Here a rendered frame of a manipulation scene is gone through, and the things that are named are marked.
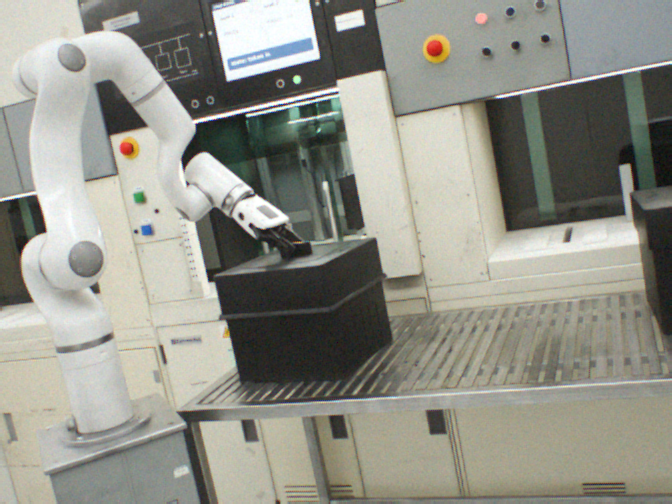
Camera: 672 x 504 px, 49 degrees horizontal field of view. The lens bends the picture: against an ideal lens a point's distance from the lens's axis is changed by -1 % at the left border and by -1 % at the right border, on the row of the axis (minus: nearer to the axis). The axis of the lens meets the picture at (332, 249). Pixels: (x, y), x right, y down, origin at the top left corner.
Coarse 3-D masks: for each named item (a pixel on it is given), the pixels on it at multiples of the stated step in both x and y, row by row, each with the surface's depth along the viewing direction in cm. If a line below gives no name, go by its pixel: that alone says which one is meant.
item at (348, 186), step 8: (344, 176) 265; (352, 176) 269; (344, 184) 256; (352, 184) 255; (344, 192) 256; (352, 192) 255; (344, 200) 257; (352, 200) 256; (344, 208) 258; (352, 208) 257; (360, 208) 256; (344, 216) 258; (352, 216) 257; (360, 216) 256; (352, 224) 258; (360, 224) 257
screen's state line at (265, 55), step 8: (304, 40) 196; (272, 48) 200; (280, 48) 199; (288, 48) 198; (296, 48) 198; (304, 48) 197; (312, 48) 196; (240, 56) 203; (248, 56) 203; (256, 56) 202; (264, 56) 201; (272, 56) 200; (280, 56) 200; (232, 64) 205; (240, 64) 204; (248, 64) 203
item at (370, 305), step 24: (336, 312) 156; (360, 312) 166; (384, 312) 176; (240, 336) 166; (264, 336) 163; (288, 336) 160; (312, 336) 157; (336, 336) 156; (360, 336) 165; (384, 336) 175; (240, 360) 168; (264, 360) 165; (288, 360) 161; (312, 360) 158; (336, 360) 156; (360, 360) 164
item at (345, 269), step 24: (360, 240) 175; (240, 264) 175; (264, 264) 167; (288, 264) 160; (312, 264) 154; (336, 264) 157; (360, 264) 167; (216, 288) 166; (240, 288) 162; (264, 288) 159; (288, 288) 157; (312, 288) 154; (336, 288) 156; (360, 288) 166; (240, 312) 164; (264, 312) 161; (288, 312) 158; (312, 312) 155
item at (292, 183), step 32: (224, 0) 202; (160, 32) 210; (192, 32) 207; (160, 64) 212; (192, 64) 209; (256, 160) 307; (288, 160) 301; (320, 160) 298; (288, 192) 305; (320, 192) 300; (320, 224) 297
